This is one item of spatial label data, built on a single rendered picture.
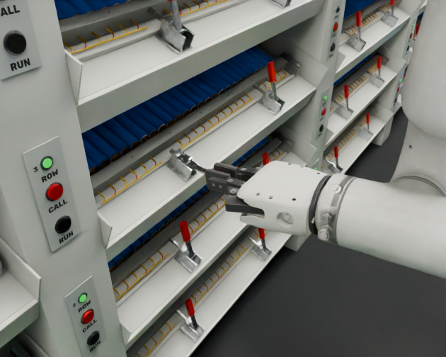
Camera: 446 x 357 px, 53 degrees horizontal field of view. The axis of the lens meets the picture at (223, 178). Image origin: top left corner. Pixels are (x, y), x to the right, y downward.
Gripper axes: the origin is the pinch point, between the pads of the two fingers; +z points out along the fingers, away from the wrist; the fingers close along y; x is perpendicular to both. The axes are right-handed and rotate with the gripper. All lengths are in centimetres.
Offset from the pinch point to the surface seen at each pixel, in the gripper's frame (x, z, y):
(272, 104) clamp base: 0.6, 6.6, 25.6
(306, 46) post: 6.9, 7.7, 42.6
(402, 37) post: -9, 7, 113
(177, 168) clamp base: 0.3, 7.6, -1.0
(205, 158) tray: -0.8, 7.0, 5.1
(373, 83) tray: -19, 11, 96
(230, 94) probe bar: 4.4, 11.1, 19.0
